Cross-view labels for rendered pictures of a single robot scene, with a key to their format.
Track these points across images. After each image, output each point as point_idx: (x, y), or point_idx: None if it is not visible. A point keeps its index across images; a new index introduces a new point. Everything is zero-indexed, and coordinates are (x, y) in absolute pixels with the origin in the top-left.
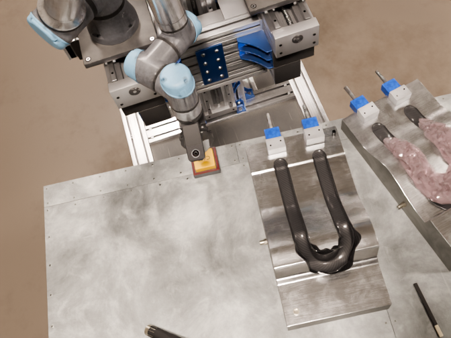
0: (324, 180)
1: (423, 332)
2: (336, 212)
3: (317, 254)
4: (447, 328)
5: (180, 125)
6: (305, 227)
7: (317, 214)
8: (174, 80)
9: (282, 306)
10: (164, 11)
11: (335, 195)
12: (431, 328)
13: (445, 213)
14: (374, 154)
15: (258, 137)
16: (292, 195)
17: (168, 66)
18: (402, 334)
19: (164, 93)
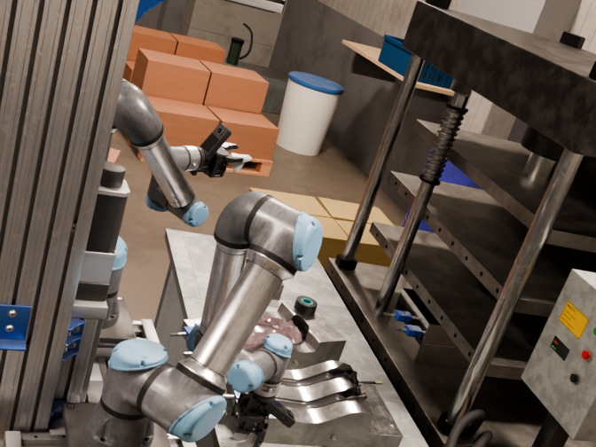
0: (283, 383)
1: (380, 388)
2: (315, 380)
3: (354, 395)
4: (375, 379)
5: (259, 417)
6: (334, 393)
7: (319, 389)
8: (286, 341)
9: (388, 435)
10: None
11: (296, 381)
12: (378, 385)
13: (314, 334)
14: None
15: (215, 428)
16: (297, 403)
17: (271, 341)
18: (385, 398)
19: (284, 363)
